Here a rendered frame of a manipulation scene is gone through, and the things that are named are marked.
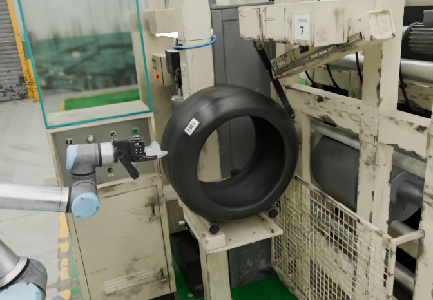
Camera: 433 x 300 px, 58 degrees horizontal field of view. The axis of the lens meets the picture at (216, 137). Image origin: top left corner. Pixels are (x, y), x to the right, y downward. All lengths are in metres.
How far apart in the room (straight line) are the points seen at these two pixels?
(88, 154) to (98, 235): 0.94
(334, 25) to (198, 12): 0.68
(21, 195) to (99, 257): 1.10
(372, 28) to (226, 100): 0.57
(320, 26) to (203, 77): 0.69
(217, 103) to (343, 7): 0.55
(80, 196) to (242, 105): 0.67
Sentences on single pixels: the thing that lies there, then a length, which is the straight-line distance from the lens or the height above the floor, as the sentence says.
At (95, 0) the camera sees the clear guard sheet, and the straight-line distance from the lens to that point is 2.09.
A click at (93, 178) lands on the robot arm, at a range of 1.54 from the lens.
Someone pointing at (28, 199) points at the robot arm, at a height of 1.24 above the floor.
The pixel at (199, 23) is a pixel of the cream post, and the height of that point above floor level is 1.72.
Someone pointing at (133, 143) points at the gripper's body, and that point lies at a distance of 1.51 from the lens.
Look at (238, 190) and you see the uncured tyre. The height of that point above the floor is 0.93.
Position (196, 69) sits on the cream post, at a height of 1.52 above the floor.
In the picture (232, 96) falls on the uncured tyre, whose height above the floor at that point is 1.45.
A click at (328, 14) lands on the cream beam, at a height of 1.74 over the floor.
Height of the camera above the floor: 1.78
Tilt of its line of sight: 18 degrees down
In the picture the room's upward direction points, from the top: 4 degrees counter-clockwise
